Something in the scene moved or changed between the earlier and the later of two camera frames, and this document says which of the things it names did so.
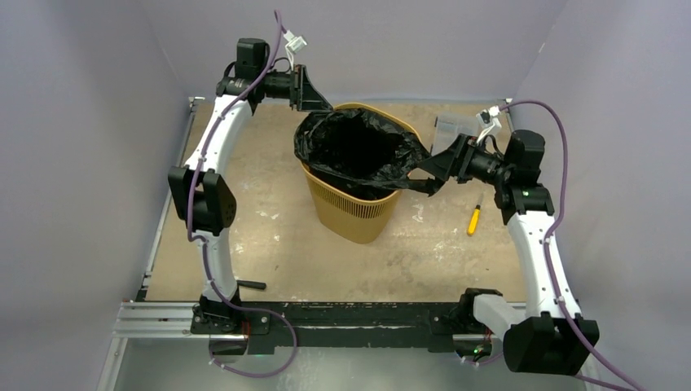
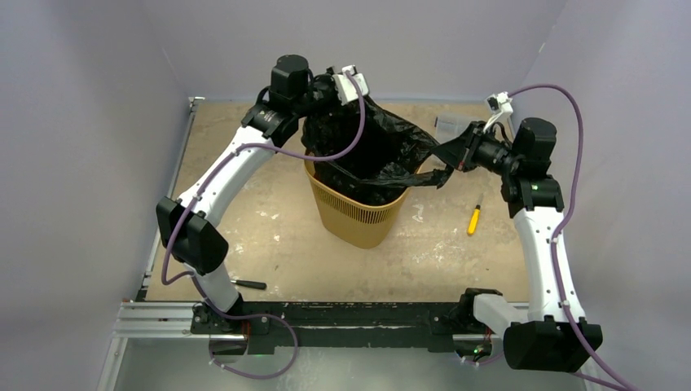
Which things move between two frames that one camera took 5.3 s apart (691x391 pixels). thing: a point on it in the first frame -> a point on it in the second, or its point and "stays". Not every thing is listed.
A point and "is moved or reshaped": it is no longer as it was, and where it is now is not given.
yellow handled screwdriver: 474,217 stays
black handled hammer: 250,284 stays
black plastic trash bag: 363,151 is moved or reshaped
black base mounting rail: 405,325 stays
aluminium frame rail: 156,320 stays
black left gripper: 306,98 -> 327,78
